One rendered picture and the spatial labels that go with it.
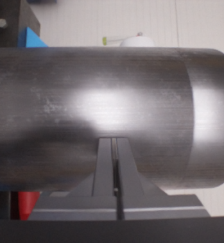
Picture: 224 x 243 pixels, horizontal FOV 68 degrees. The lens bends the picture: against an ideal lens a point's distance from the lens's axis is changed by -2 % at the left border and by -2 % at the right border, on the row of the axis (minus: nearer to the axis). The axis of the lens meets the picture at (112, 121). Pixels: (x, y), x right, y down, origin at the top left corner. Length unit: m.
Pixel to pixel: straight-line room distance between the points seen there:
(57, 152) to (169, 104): 0.12
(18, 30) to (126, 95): 0.45
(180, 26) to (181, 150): 2.79
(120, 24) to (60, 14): 0.89
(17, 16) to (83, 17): 2.28
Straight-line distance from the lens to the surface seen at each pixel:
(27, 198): 0.52
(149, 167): 0.19
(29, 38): 0.61
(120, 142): 0.15
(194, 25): 3.03
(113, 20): 2.79
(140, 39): 1.23
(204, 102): 0.19
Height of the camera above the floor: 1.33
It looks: 1 degrees up
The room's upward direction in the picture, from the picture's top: 90 degrees clockwise
